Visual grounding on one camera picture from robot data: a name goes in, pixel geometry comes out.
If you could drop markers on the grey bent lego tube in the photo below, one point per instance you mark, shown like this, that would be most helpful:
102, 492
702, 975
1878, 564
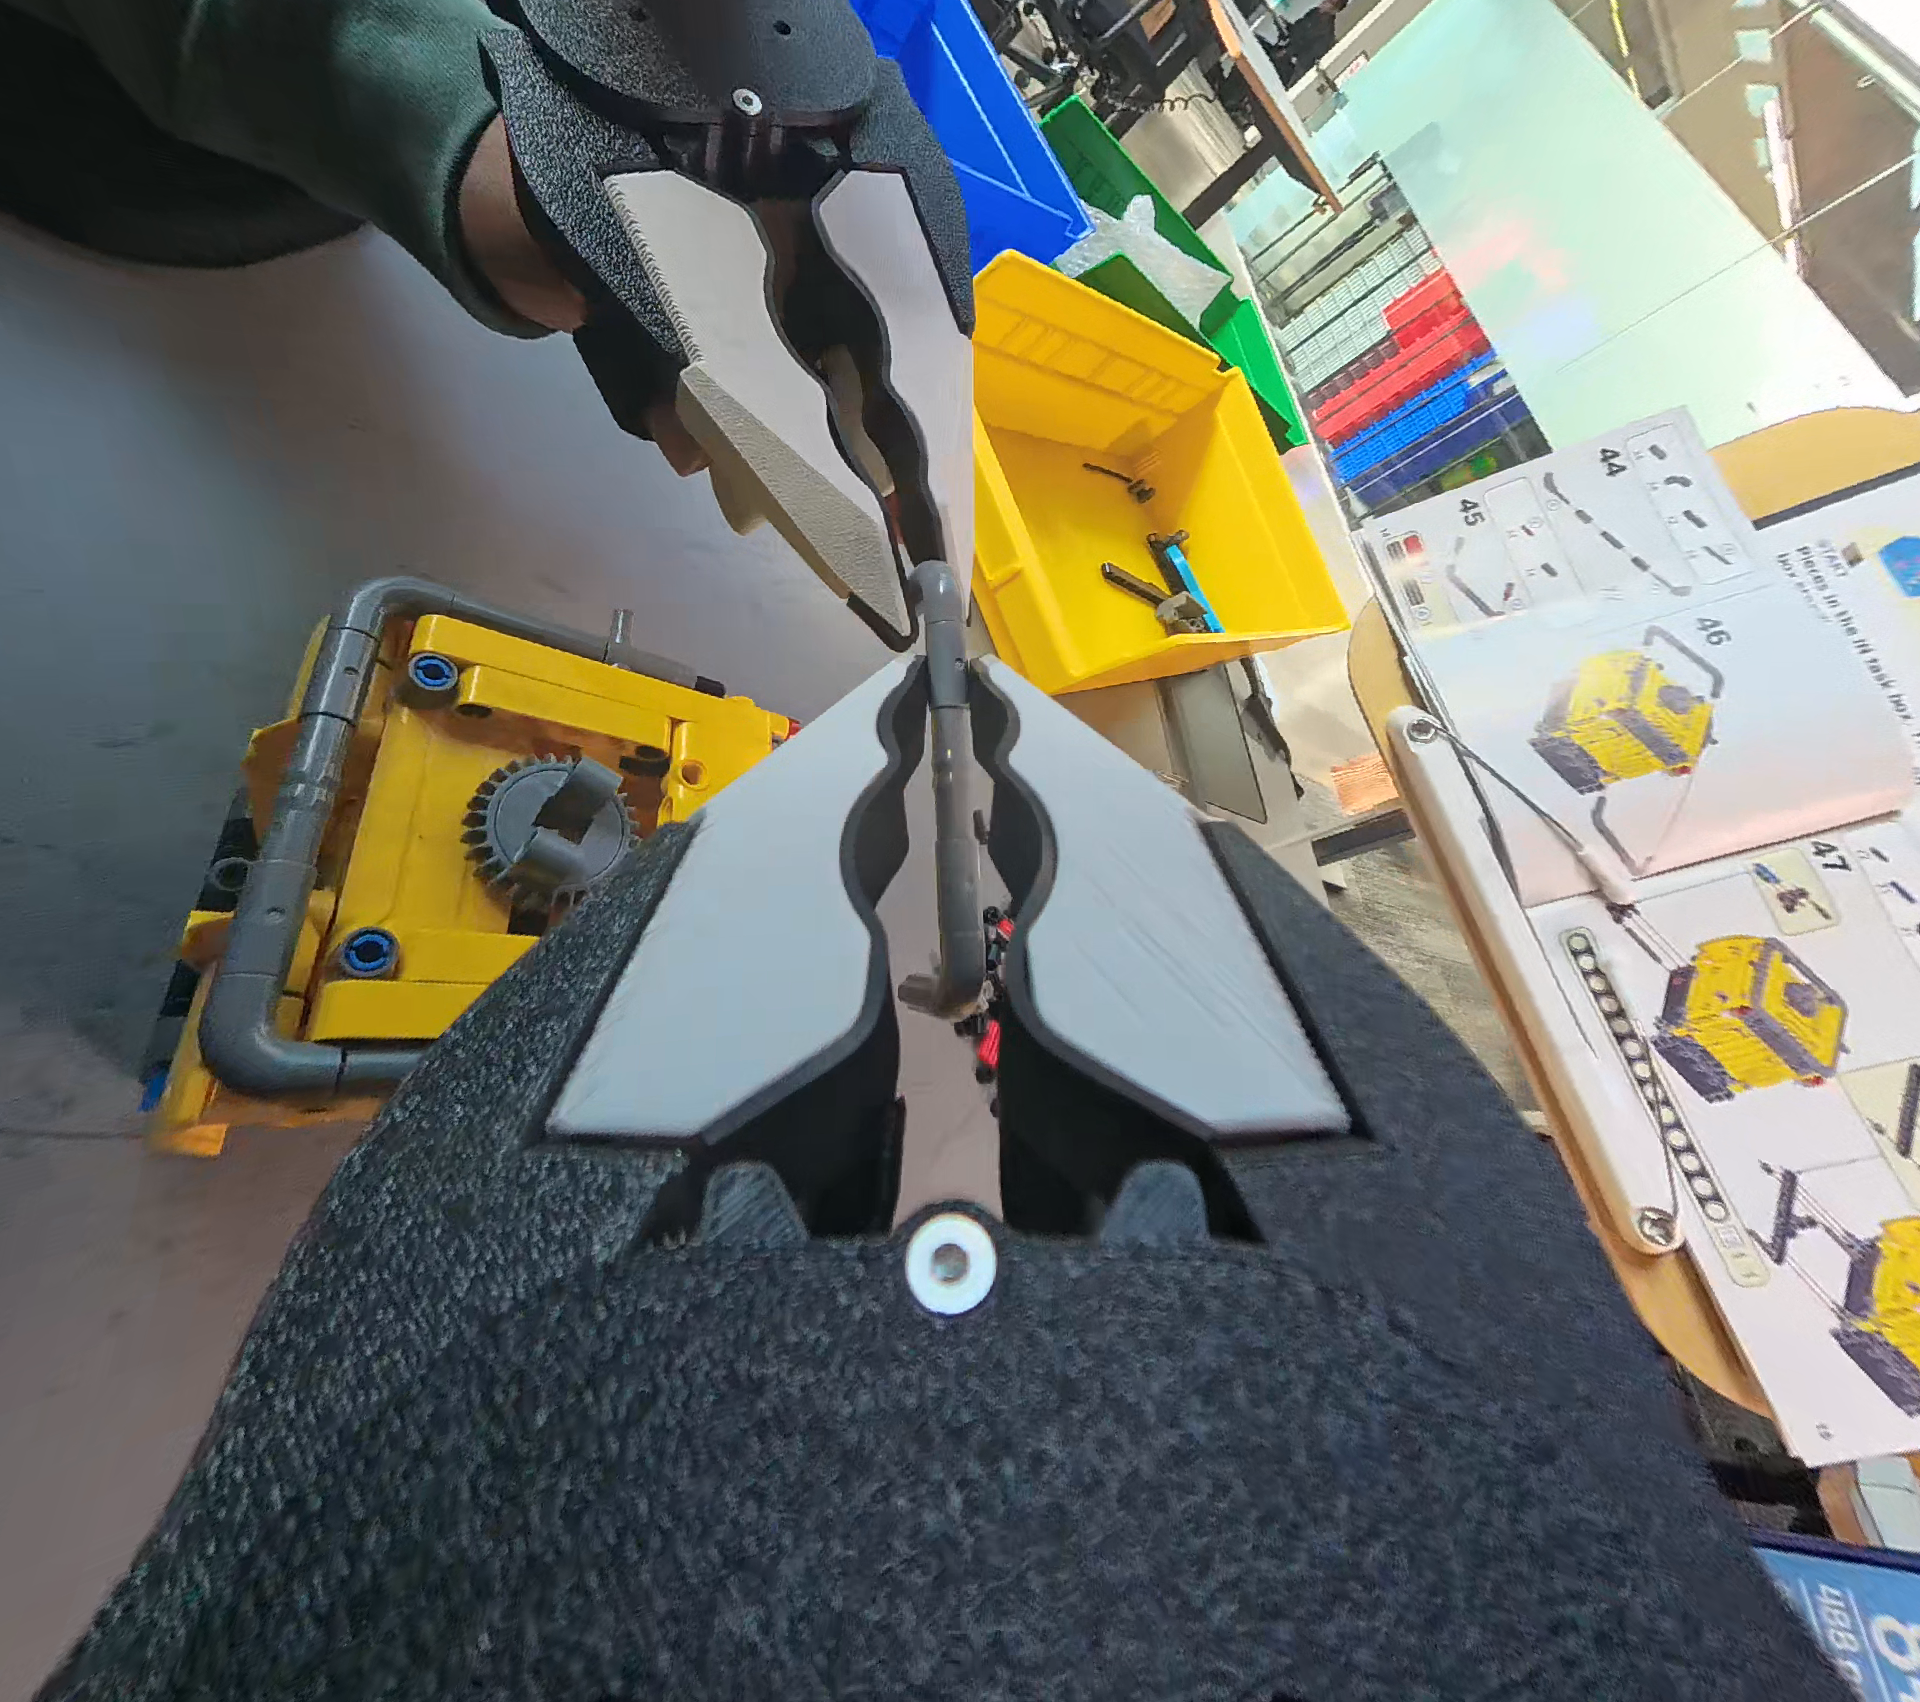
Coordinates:
949, 742
284, 832

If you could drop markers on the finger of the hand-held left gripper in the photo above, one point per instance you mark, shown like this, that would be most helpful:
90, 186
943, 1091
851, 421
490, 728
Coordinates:
914, 307
735, 382

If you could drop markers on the blue black lego piece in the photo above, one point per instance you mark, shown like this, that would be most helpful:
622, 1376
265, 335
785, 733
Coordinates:
1185, 576

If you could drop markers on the grey flat device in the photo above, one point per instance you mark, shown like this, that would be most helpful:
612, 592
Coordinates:
1201, 742

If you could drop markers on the blue storage bin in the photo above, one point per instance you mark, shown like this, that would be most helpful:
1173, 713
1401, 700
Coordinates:
961, 82

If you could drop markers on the blue robot kit box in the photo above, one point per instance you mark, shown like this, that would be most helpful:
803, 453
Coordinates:
1845, 1626

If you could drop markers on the yellow lego robot model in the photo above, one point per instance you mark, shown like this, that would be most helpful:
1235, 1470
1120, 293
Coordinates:
450, 713

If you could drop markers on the pile of black red pins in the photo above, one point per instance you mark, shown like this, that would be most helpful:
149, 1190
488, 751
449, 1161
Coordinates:
992, 982

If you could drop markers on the black lego axle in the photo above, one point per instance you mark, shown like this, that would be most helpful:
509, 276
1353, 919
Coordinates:
1119, 480

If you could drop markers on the black lego beam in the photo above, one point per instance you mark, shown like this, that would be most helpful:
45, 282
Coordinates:
1140, 589

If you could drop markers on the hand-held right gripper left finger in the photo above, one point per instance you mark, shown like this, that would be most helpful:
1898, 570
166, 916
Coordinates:
721, 966

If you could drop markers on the open lego step manual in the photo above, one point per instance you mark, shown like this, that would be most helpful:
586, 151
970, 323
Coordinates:
1801, 757

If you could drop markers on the green storage bin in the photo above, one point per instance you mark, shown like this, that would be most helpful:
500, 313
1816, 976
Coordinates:
1261, 366
1095, 157

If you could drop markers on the clear plastic bag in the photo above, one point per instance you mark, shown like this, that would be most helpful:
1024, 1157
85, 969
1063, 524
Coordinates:
1140, 240

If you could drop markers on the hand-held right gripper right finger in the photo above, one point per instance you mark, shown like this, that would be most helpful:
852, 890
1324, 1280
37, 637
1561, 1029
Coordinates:
1154, 966

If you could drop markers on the stack of coloured plastic crates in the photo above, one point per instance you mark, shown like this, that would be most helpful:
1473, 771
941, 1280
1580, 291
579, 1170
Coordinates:
1410, 382

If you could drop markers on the yellow storage bin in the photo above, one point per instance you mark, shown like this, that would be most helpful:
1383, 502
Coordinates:
1051, 563

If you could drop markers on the person's left hand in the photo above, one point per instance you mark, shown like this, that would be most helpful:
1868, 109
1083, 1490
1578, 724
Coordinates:
511, 246

